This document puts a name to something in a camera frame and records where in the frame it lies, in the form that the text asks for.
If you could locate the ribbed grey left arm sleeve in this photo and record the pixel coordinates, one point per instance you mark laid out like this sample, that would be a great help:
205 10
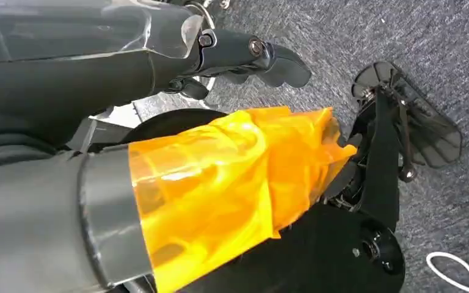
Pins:
4 151

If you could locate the silver and white robot part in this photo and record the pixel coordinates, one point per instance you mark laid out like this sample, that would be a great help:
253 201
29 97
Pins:
115 117

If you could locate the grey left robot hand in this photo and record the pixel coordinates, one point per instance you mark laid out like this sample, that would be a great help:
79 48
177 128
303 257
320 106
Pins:
48 226

